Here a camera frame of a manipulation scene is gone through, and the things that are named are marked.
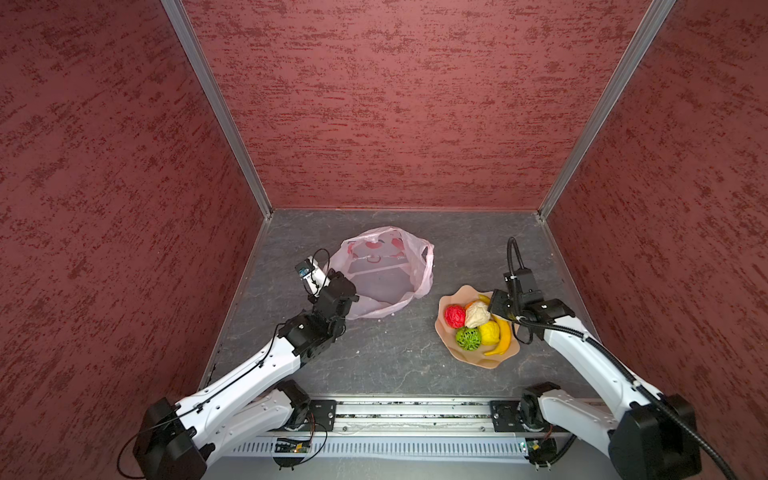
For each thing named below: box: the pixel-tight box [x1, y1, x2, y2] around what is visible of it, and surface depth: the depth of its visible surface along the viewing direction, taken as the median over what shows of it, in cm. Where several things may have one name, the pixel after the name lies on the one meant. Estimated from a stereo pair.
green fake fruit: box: [455, 326, 481, 351], surface depth 83 cm
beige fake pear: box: [465, 301, 491, 328], surface depth 83 cm
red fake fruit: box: [443, 304, 467, 329], surface depth 86 cm
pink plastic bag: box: [326, 226, 434, 320], surface depth 98 cm
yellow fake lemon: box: [478, 320, 500, 346], surface depth 85 cm
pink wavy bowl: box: [435, 285, 521, 369], surface depth 86 cm
